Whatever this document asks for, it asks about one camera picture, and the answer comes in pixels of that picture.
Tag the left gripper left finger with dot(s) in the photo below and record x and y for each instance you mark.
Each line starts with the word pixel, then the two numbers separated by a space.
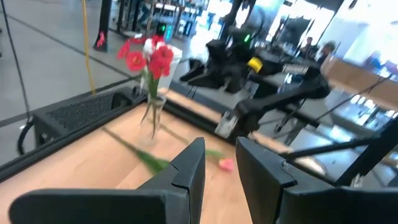
pixel 174 193

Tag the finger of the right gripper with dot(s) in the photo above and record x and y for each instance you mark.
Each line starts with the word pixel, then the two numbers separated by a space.
pixel 194 70
pixel 208 79

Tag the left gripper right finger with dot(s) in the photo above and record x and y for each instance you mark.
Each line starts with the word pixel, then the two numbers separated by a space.
pixel 280 199

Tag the red flower spray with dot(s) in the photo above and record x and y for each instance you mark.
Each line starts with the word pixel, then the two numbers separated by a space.
pixel 160 62

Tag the pink tulip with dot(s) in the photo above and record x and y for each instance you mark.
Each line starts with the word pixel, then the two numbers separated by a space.
pixel 226 164

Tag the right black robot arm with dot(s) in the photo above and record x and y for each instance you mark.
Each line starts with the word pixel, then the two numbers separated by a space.
pixel 273 99

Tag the clear glass vase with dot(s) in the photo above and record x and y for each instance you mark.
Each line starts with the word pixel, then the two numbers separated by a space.
pixel 154 109

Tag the white bucket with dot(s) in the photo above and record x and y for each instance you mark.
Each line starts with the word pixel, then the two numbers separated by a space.
pixel 174 71

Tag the black diagonal brace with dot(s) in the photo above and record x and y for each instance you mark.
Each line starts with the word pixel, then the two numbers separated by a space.
pixel 326 149

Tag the person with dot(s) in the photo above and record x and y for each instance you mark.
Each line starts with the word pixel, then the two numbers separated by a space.
pixel 307 46
pixel 326 51

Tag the black perforated panel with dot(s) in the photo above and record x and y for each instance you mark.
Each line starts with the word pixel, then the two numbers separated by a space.
pixel 81 112

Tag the black floor stand post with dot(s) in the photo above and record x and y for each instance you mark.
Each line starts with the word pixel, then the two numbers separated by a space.
pixel 104 18

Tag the black rig post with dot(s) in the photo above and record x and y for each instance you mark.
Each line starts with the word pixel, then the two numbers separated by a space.
pixel 373 152

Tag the black table frame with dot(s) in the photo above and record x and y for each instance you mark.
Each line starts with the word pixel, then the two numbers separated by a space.
pixel 18 163

